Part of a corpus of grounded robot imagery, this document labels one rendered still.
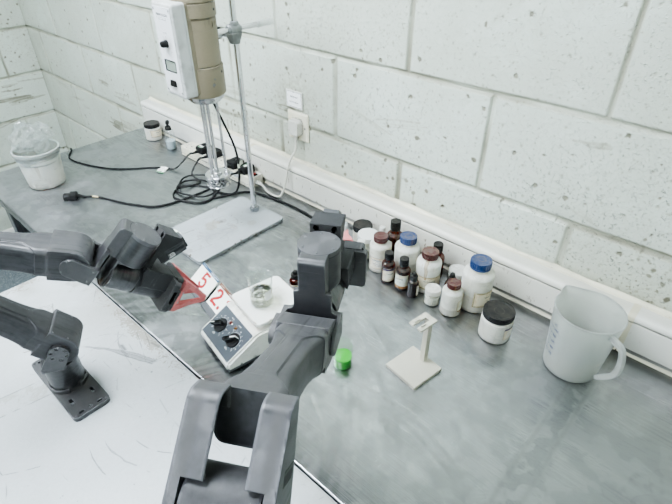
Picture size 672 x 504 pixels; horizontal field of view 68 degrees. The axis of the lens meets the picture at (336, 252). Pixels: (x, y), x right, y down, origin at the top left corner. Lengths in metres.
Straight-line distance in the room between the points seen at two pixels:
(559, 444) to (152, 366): 0.79
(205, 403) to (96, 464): 0.58
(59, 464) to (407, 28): 1.10
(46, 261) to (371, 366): 0.62
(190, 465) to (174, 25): 0.95
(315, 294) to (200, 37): 0.76
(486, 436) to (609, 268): 0.44
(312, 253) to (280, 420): 0.26
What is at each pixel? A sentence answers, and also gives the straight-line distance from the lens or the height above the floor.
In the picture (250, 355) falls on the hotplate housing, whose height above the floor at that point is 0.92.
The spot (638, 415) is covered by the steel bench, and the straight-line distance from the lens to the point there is 1.13.
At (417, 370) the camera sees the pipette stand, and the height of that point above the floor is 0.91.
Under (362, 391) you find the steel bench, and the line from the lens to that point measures 1.01.
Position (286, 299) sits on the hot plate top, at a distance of 1.07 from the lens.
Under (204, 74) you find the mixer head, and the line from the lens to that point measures 1.26.
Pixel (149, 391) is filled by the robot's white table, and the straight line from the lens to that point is 1.07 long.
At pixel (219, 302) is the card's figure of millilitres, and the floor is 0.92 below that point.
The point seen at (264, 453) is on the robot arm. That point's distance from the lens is 0.43.
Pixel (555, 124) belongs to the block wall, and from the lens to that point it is 1.10.
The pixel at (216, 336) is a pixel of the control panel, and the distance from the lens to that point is 1.08.
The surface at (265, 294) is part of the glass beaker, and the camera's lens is 1.02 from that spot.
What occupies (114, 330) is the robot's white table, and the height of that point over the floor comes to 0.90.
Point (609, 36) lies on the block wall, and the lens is 1.04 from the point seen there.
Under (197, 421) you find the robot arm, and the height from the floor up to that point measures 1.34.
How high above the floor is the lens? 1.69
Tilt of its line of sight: 36 degrees down
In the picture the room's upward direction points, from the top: straight up
